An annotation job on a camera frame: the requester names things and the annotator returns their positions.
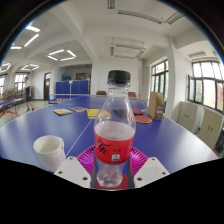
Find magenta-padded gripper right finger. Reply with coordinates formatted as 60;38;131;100
127;146;170;190

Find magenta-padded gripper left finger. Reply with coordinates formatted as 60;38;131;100
53;144;98;190

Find clear red-labelled drink bottle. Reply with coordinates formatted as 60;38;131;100
93;69;137;190

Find white cup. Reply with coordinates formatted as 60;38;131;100
32;134;67;173

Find small yellow and blue book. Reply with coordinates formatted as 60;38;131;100
53;108;73;117

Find thin brown booklet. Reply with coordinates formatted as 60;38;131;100
68;106;88;113

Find beige two-door cabinet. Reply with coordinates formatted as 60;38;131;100
176;101;201;134
197;108;224;150

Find brown cardboard box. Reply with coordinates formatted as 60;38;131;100
147;91;166;121

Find black bin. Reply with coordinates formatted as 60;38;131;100
215;128;224;154

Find blue folded partition boards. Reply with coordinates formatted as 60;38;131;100
55;79;90;99

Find dark door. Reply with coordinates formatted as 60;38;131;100
43;72;52;101

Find person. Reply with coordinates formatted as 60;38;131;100
23;76;36;113

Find tall dark-framed window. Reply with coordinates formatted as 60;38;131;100
150;59;170;103

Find wide dark-framed window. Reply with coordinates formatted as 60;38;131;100
187;60;224;113

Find ceiling lights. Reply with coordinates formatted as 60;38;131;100
0;24;77;73

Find ceiling air conditioner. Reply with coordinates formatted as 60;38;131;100
109;43;146;60

